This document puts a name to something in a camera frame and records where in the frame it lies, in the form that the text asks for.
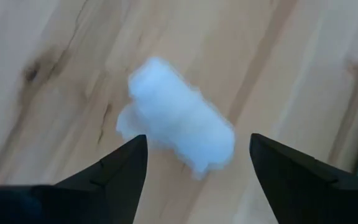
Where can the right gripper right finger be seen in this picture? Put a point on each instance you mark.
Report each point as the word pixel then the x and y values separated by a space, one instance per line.
pixel 315 202

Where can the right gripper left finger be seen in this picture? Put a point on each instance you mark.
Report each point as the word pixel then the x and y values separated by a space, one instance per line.
pixel 73 205

